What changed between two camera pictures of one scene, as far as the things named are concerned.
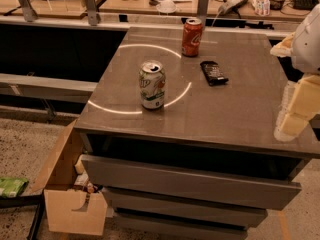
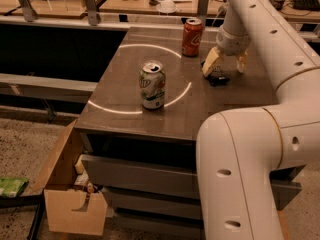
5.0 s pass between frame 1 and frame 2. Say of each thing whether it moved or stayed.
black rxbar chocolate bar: stayed
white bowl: stayed
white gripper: moved
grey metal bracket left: stayed
